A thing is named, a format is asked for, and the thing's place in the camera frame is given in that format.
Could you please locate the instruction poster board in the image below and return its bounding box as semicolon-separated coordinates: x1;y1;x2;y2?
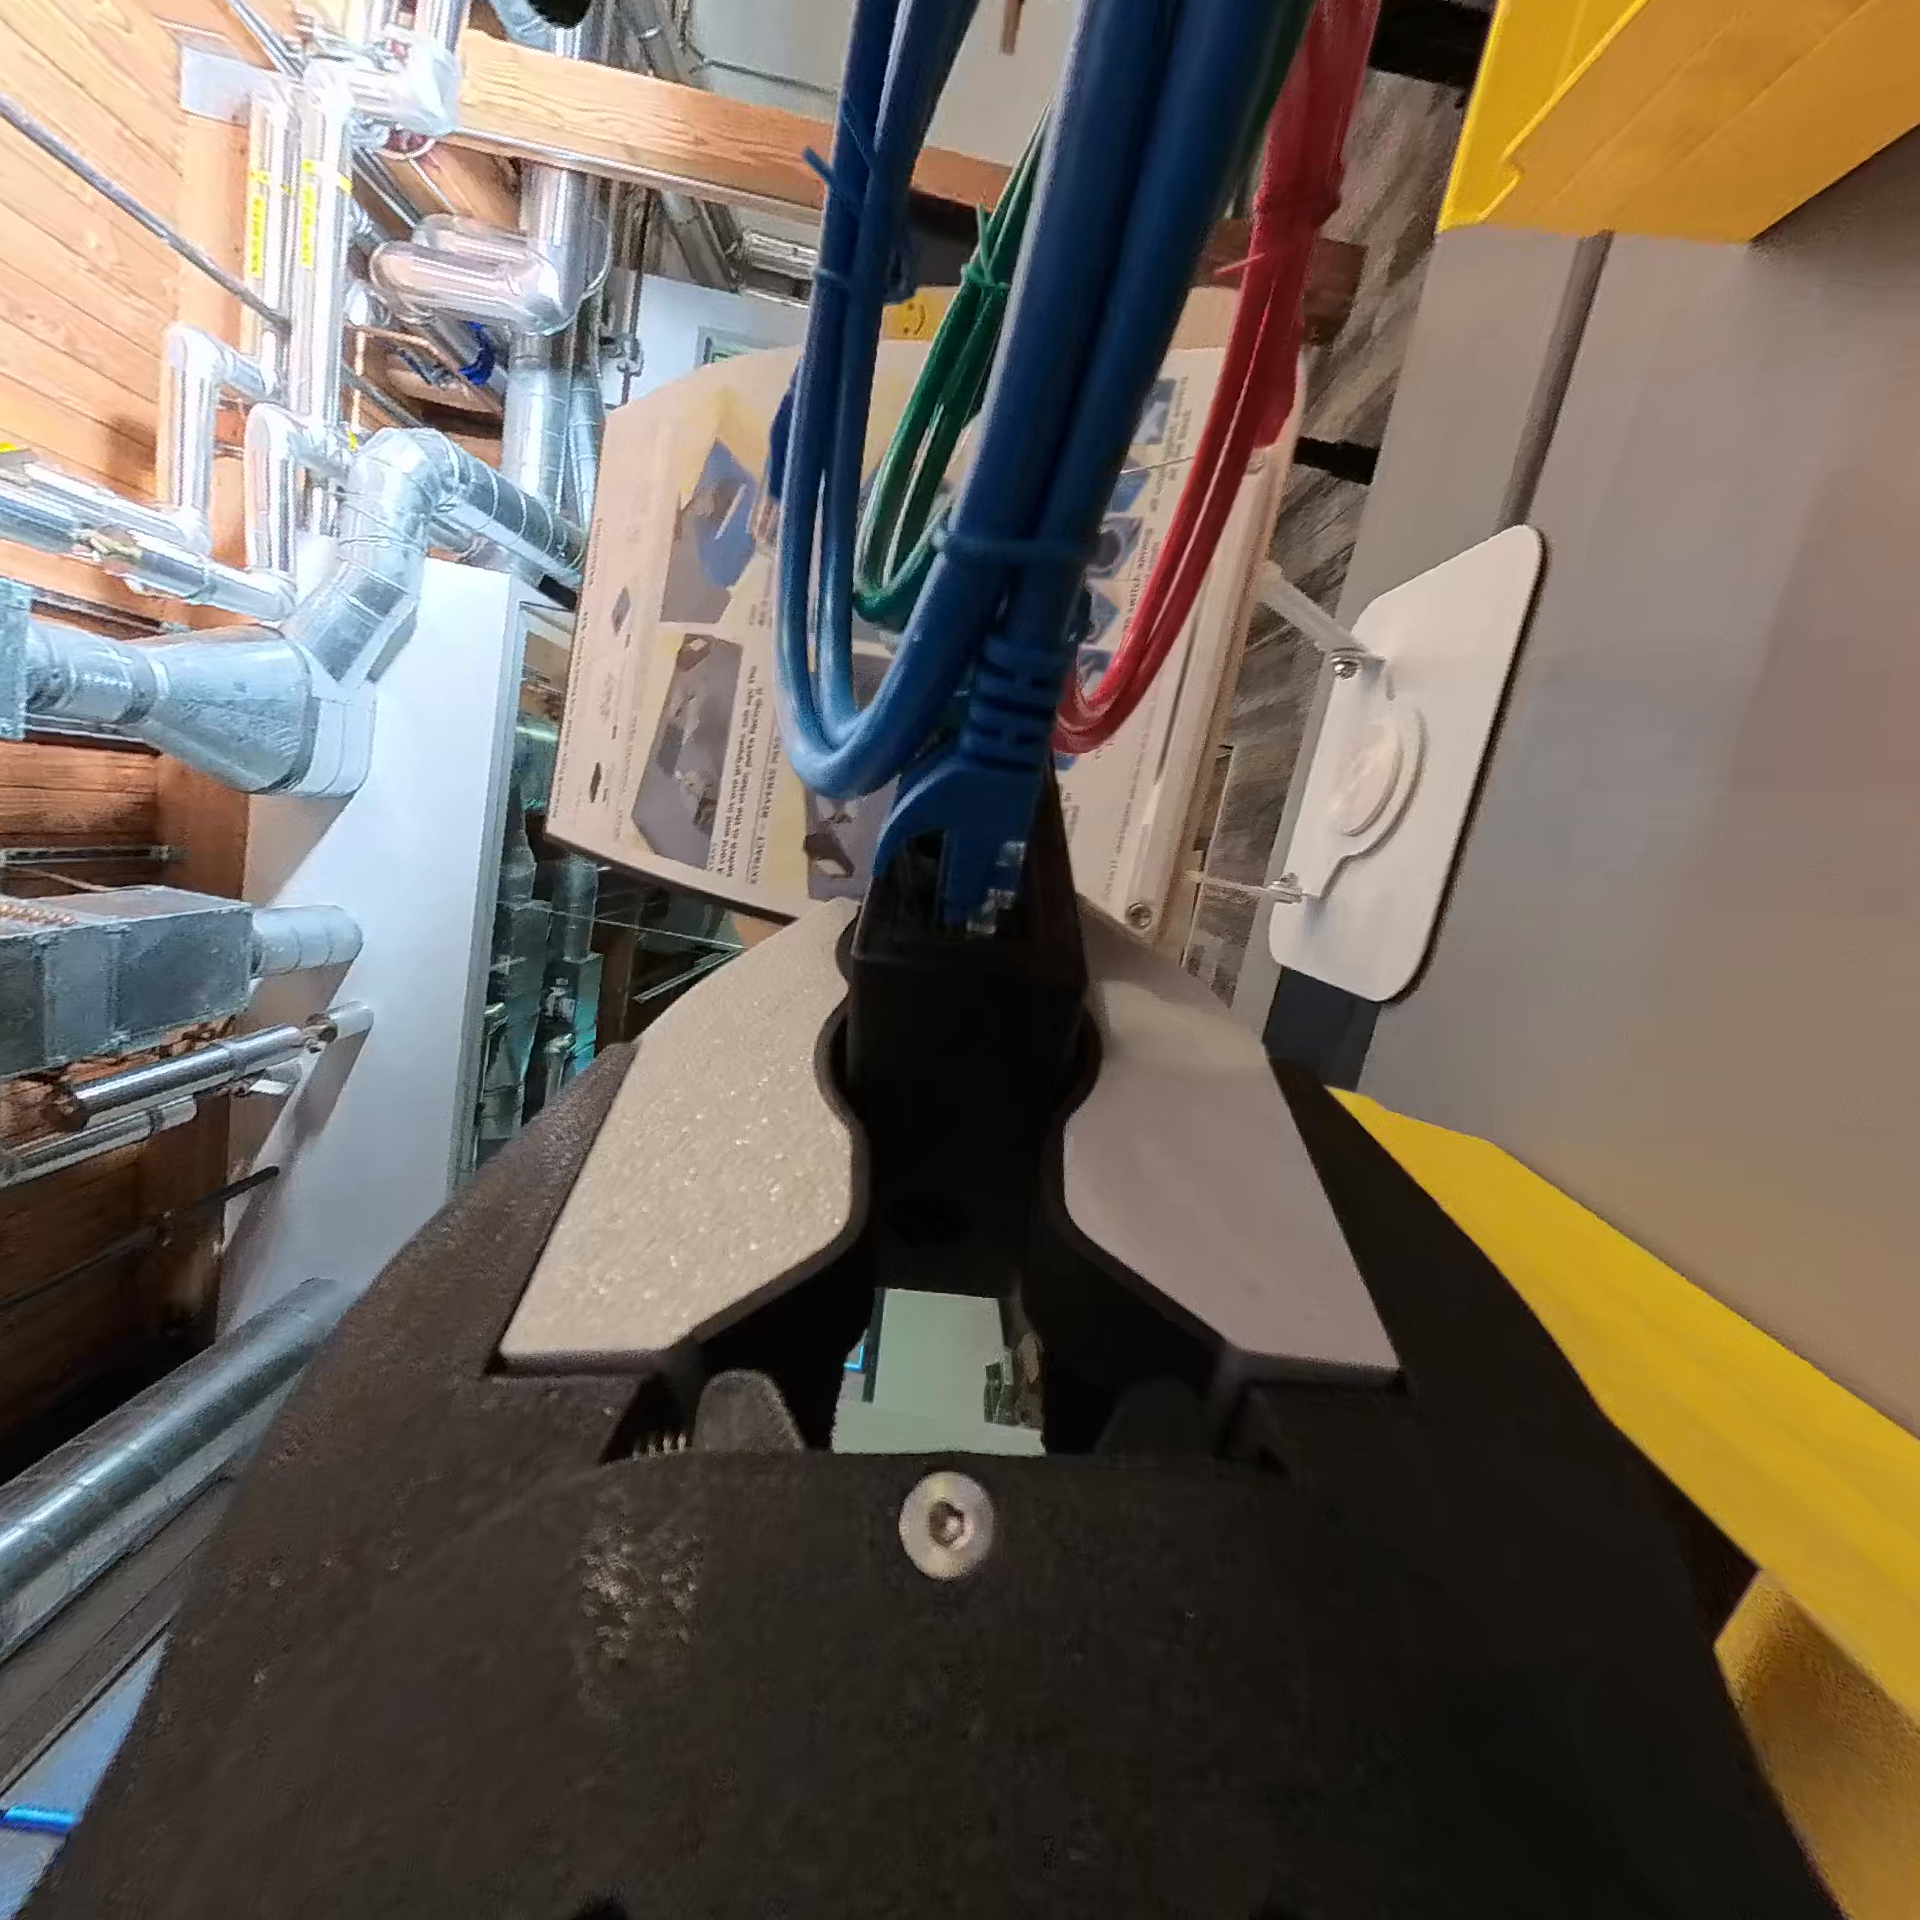
543;291;1305;939

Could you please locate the yellow plastic bin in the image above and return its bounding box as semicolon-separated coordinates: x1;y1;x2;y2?
1331;1087;1920;1920
1435;0;1920;244

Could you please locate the green ethernet cable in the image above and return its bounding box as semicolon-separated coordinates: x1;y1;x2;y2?
851;134;1050;633

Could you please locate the red ethernet cable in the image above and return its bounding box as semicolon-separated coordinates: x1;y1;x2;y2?
1050;0;1380;757

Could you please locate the blue ethernet cable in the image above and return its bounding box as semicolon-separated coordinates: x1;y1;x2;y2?
771;0;1305;939

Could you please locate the black ethernet switch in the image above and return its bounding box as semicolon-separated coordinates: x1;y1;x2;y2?
845;751;1085;1292

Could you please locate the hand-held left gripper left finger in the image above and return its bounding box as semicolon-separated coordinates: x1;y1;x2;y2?
500;905;874;1380

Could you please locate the silver metal pipe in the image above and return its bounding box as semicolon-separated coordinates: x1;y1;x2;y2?
0;1274;352;1659

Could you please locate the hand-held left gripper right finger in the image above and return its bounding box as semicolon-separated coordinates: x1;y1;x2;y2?
1032;907;1403;1380

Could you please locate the white poster stand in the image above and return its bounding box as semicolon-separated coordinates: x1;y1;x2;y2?
1116;525;1546;1004

